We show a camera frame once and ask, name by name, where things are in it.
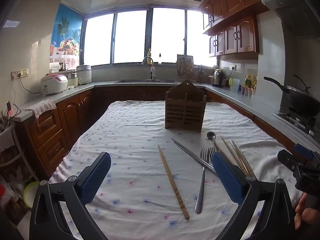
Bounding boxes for white plastic rack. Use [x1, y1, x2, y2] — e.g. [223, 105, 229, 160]
[0, 122, 27, 168]

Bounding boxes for lace cloth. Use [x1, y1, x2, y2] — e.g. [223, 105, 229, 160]
[24, 99, 58, 120]

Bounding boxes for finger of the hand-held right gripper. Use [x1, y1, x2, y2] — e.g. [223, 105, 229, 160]
[277, 149, 304, 178]
[294, 144, 320, 164]

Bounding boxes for light metal chopstick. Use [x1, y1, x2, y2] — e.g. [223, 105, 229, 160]
[229, 140, 250, 176]
[232, 140, 254, 177]

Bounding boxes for steel range hood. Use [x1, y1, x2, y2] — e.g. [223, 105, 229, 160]
[260, 0, 320, 38]

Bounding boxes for wooden chopstick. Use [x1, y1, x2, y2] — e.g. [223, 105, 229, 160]
[157, 144, 190, 220]
[221, 137, 247, 176]

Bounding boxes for tropical fruit wall poster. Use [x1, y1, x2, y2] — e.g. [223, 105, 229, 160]
[49, 4, 83, 70]

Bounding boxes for wooden wall cabinets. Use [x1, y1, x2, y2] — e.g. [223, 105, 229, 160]
[200, 0, 288, 57]

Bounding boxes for cooking oil bottles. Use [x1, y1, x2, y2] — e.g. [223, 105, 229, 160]
[244, 74, 257, 90]

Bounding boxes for green plastic bowl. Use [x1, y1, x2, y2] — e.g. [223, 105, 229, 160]
[23, 181, 40, 208]

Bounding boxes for pink white rice cooker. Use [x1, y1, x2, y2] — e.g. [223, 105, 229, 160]
[40, 74, 68, 95]

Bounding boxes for wooden utensil holder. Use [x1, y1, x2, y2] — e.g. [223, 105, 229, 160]
[164, 79, 207, 133]

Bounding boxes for wire dish rack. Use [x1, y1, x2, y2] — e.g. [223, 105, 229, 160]
[190, 66, 206, 83]

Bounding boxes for small white kitchen appliance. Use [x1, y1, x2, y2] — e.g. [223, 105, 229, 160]
[67, 72, 82, 88]

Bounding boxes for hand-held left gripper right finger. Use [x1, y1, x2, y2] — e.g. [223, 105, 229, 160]
[211, 151, 297, 240]

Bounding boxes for person's right hand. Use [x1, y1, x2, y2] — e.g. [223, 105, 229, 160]
[294, 193, 320, 231]

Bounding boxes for grey kitchen countertop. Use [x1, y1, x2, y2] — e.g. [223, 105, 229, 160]
[15, 80, 320, 155]

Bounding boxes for green white pitcher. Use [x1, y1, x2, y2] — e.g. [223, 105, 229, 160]
[229, 77, 240, 93]

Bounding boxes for row of spice jars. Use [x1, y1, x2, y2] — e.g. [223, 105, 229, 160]
[240, 85, 254, 97]

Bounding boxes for metal spoon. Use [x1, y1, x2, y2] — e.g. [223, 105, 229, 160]
[207, 131, 221, 153]

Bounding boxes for white electric pot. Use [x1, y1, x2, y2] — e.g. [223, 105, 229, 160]
[76, 65, 92, 85]

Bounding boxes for steel electric kettle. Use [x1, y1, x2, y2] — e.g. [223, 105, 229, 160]
[212, 69, 224, 87]

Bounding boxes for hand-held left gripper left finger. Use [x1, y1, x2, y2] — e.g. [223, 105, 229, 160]
[29, 151, 112, 240]

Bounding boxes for black wok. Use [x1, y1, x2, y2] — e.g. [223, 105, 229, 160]
[264, 74, 320, 117]

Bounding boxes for gas stove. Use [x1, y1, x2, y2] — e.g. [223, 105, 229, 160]
[272, 105, 318, 137]

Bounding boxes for wide wall socket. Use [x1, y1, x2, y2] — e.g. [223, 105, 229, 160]
[11, 68, 29, 80]

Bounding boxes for chrome kitchen faucet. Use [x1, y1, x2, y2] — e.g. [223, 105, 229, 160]
[142, 56, 155, 81]

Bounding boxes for white floral tablecloth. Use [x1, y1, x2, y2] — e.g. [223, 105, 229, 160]
[49, 100, 304, 240]

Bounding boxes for kitchen window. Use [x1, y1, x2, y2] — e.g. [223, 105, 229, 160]
[84, 7, 218, 67]

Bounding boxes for wooden base cabinets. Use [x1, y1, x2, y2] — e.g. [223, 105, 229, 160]
[15, 85, 320, 180]

